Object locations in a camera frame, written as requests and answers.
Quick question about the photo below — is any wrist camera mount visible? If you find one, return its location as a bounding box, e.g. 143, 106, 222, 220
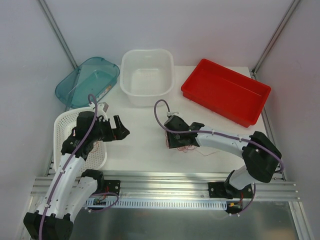
89, 102, 109, 119
166, 111, 180, 118

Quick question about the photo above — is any white plastic tub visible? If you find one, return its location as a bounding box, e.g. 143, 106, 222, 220
119, 48, 175, 107

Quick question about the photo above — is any white perforated basket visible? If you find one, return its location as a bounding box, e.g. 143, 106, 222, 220
53, 106, 108, 176

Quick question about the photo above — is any white slotted cable duct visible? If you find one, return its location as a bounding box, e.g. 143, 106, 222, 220
84, 196, 227, 211

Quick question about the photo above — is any teal transparent plastic bin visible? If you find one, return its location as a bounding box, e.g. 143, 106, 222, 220
55, 57, 120, 109

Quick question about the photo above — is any left aluminium frame post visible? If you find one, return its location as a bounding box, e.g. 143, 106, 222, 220
36, 0, 78, 69

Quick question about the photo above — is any aluminium frame post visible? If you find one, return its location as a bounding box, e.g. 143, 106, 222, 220
36, 0, 78, 69
250, 0, 302, 80

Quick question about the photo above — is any wire bundle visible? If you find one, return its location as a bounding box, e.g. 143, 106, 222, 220
163, 129, 221, 158

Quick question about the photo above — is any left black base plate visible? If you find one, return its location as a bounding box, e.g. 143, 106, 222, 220
94, 179, 121, 195

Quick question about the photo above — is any red striped wire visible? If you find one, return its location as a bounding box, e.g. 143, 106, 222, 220
88, 141, 106, 155

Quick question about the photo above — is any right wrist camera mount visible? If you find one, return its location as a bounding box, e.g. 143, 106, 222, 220
166, 111, 180, 118

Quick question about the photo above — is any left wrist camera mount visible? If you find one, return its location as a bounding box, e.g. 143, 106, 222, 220
89, 102, 109, 119

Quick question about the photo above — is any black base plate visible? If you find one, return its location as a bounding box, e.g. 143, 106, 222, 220
94, 179, 121, 195
208, 182, 253, 200

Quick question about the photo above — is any red plastic tray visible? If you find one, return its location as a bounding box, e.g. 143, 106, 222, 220
181, 58, 272, 128

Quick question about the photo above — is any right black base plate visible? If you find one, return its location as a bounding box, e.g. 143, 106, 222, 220
208, 182, 253, 200

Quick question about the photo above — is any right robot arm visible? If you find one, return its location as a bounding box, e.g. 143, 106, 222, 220
163, 115, 284, 199

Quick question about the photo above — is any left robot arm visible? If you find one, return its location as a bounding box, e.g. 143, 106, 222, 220
23, 111, 130, 240

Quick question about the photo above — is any aluminium mounting rail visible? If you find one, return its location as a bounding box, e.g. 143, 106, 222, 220
31, 171, 300, 202

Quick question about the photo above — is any right aluminium frame post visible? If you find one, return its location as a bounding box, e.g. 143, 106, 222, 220
250, 0, 302, 80

